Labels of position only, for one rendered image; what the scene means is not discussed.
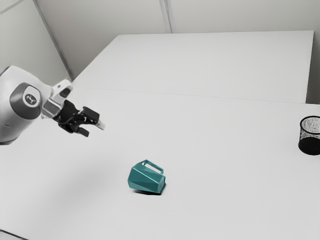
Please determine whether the teal faceted mug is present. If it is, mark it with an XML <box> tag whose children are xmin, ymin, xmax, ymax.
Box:
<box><xmin>127</xmin><ymin>159</ymin><xmax>167</xmax><ymax>195</ymax></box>

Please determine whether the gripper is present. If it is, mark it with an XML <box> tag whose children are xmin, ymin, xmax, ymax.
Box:
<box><xmin>57</xmin><ymin>99</ymin><xmax>106</xmax><ymax>138</ymax></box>

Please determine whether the black mesh pen holder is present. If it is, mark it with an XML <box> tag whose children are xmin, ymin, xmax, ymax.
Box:
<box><xmin>298</xmin><ymin>115</ymin><xmax>320</xmax><ymax>156</ymax></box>

